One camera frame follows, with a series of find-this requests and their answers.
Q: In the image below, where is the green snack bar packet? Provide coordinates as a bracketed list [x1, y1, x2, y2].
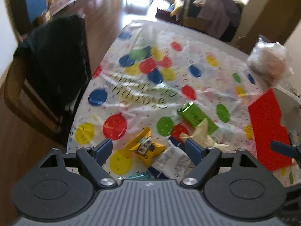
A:
[177, 102, 218, 135]

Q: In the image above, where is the pale yellow snack wrapper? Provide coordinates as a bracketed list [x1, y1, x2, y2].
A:
[179, 118, 230, 150]

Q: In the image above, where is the small teal candy wrapper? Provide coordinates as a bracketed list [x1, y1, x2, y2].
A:
[128, 171, 150, 180]

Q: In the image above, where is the blue cabinet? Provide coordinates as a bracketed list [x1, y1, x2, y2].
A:
[10, 0, 47, 35]

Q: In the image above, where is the clear tub with plastic bags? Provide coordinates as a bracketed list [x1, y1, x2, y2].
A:
[247, 35, 293, 87]

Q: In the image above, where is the red cardboard box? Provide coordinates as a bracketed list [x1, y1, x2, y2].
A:
[248, 87, 300, 171]

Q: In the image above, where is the sofa piled with clothes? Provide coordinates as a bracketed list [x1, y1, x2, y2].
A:
[157, 0, 245, 43]

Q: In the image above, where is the white blue snack packet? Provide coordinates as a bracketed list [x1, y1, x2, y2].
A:
[148, 139, 195, 182]

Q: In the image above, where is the yellow star snack packet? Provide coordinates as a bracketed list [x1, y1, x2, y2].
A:
[125, 127, 166, 168]

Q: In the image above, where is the wooden chair with black jacket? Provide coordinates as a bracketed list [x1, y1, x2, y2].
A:
[3, 14, 91, 146]

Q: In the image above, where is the colourful balloon plastic tablecloth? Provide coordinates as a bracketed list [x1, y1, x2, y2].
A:
[67, 19, 301, 188]

